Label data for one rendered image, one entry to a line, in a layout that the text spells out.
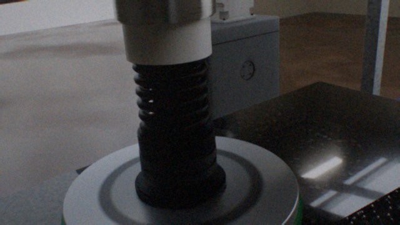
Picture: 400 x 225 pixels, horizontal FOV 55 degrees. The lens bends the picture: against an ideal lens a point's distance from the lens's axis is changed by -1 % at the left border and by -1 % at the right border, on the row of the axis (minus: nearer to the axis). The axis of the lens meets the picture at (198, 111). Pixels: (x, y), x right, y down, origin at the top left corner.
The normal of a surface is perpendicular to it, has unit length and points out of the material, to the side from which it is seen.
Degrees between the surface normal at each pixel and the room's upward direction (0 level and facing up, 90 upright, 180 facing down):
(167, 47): 90
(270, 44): 90
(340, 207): 0
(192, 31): 90
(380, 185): 0
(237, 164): 0
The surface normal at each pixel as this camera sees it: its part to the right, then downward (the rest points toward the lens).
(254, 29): 0.62, 0.25
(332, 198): -0.06, -0.93
